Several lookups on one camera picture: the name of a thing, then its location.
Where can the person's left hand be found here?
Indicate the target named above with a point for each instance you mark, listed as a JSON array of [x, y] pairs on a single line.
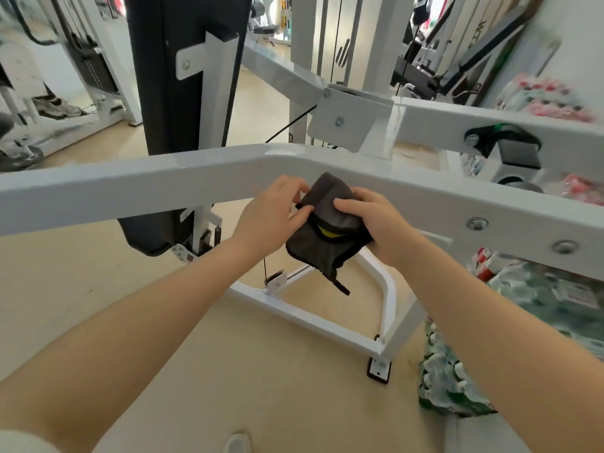
[[264, 216]]

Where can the person's right hand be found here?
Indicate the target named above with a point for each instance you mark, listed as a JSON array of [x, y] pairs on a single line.
[[382, 226]]

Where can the dark grey cleaning cloth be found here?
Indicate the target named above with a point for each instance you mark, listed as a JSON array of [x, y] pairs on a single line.
[[311, 245]]

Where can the white gym machine frame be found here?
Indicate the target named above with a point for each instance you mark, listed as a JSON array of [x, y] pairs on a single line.
[[141, 183]]

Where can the person's right forearm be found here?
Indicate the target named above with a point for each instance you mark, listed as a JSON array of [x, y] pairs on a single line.
[[495, 353]]

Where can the person's left forearm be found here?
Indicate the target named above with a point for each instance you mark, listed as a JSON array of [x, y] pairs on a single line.
[[118, 353]]

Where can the black bearing housing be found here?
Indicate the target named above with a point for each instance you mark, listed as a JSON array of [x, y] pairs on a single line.
[[481, 136]]

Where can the black ribbed rubber grip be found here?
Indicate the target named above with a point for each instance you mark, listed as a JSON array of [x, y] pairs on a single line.
[[521, 185]]

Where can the green plastic tag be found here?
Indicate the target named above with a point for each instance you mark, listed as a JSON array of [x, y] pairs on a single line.
[[493, 130]]

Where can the stack of water bottle packs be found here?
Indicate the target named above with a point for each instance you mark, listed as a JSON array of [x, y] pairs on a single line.
[[542, 287]]

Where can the black padded weight bench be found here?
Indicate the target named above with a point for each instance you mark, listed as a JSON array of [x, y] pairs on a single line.
[[472, 56]]

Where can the black weight stack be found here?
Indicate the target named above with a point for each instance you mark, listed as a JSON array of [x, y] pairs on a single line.
[[96, 70]]

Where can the white sneaker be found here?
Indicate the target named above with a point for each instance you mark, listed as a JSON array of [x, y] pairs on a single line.
[[237, 443]]

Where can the framed whiteboard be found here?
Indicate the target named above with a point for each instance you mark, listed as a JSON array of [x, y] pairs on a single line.
[[542, 56]]

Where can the grey weight plate disc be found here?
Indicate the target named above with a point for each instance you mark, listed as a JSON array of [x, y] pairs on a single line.
[[19, 160]]

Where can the black foam roller pad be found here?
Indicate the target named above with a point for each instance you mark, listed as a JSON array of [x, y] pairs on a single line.
[[4, 124]]

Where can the white shirt sleeve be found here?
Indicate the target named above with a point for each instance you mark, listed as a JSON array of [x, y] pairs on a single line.
[[23, 443]]

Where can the white bench frame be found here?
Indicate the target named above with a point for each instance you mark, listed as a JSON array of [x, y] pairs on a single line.
[[120, 75]]

